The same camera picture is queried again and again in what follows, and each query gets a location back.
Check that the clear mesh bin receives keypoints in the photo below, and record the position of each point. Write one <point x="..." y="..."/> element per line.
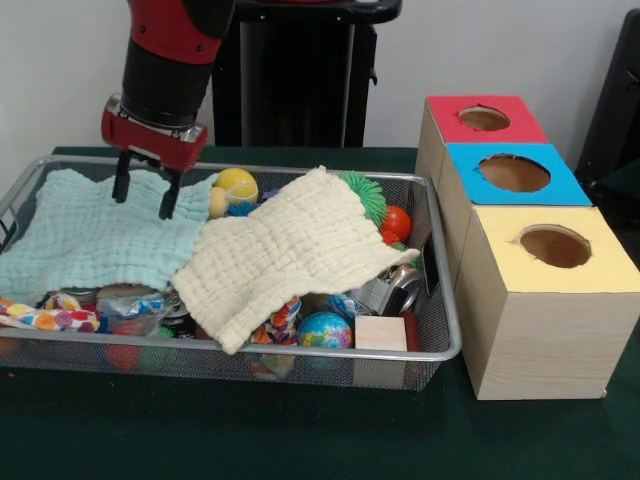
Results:
<point x="440" y="330"/>

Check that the colourful polka dot fabric toy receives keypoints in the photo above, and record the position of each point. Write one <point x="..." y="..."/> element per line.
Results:
<point x="50" y="319"/>

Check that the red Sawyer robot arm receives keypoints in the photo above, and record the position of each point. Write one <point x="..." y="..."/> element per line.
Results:
<point x="170" y="60"/>

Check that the dark green table cloth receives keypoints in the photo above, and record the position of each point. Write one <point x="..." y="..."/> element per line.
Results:
<point x="300" y="430"/>

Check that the silver black metal can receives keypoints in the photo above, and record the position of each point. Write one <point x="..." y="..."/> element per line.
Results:
<point x="398" y="290"/>

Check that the red ball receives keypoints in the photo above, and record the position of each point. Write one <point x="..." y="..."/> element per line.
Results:
<point x="397" y="224"/>

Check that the yellow tennis ball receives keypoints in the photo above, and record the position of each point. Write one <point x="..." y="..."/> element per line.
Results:
<point x="237" y="185"/>

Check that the mint green waffle cloth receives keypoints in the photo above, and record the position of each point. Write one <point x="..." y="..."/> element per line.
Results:
<point x="90" y="245"/>

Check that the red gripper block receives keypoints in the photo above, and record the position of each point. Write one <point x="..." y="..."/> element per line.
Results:
<point x="155" y="142"/>

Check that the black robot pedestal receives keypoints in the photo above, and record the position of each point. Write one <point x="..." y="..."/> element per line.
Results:
<point x="300" y="80"/>

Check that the pale wooden cube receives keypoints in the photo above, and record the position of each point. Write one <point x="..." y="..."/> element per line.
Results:
<point x="381" y="334"/>

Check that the black equipment stand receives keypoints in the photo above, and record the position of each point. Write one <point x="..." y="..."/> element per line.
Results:
<point x="615" y="100"/>

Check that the wooden box with three holes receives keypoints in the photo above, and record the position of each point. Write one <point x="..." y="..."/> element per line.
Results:
<point x="540" y="320"/>

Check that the blue globe ball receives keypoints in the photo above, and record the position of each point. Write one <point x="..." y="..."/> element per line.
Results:
<point x="324" y="331"/>

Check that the cream yellow waffle cloth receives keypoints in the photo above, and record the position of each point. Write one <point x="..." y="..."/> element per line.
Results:
<point x="290" y="255"/>

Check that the green spiky ball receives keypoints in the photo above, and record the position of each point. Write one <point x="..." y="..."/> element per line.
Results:
<point x="366" y="195"/>

